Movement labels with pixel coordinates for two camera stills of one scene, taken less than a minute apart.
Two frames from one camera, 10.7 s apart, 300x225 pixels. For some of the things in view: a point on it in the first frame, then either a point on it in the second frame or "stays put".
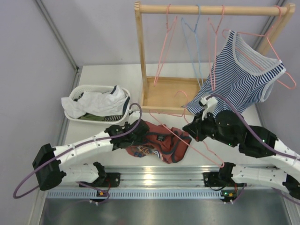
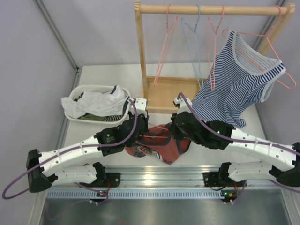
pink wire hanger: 184,116 → 153,136
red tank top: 169,144 stays put
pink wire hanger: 168,29 stays put
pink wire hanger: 215,31 stays put
